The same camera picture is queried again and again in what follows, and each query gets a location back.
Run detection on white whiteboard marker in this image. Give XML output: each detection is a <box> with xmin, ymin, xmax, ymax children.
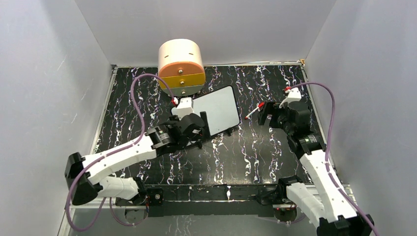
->
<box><xmin>244</xmin><ymin>105</ymin><xmax>261</xmax><ymax>119</ymax></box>

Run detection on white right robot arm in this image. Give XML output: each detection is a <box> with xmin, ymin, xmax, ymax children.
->
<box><xmin>258</xmin><ymin>102</ymin><xmax>374</xmax><ymax>236</ymax></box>

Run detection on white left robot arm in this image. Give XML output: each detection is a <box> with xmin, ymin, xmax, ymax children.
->
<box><xmin>64</xmin><ymin>112</ymin><xmax>210</xmax><ymax>206</ymax></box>

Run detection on black framed whiteboard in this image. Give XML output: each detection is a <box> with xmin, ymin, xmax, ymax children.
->
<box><xmin>192</xmin><ymin>86</ymin><xmax>241</xmax><ymax>136</ymax></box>

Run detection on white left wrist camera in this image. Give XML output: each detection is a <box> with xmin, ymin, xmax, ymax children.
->
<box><xmin>171</xmin><ymin>97</ymin><xmax>194</xmax><ymax>119</ymax></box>

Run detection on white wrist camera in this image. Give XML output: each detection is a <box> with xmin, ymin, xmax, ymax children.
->
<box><xmin>279</xmin><ymin>87</ymin><xmax>301</xmax><ymax>109</ymax></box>
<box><xmin>171</xmin><ymin>97</ymin><xmax>194</xmax><ymax>119</ymax></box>

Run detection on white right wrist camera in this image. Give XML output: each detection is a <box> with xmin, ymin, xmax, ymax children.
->
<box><xmin>279</xmin><ymin>87</ymin><xmax>301</xmax><ymax>109</ymax></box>

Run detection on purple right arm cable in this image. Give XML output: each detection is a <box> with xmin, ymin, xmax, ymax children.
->
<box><xmin>286</xmin><ymin>82</ymin><xmax>380</xmax><ymax>236</ymax></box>

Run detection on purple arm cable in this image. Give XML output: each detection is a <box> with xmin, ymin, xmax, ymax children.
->
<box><xmin>64</xmin><ymin>73</ymin><xmax>178</xmax><ymax>233</ymax></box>
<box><xmin>286</xmin><ymin>82</ymin><xmax>380</xmax><ymax>236</ymax></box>

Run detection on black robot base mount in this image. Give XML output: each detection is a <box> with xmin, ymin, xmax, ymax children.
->
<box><xmin>114</xmin><ymin>184</ymin><xmax>295</xmax><ymax>217</ymax></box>

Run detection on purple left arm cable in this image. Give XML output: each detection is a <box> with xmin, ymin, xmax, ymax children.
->
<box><xmin>64</xmin><ymin>73</ymin><xmax>178</xmax><ymax>233</ymax></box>

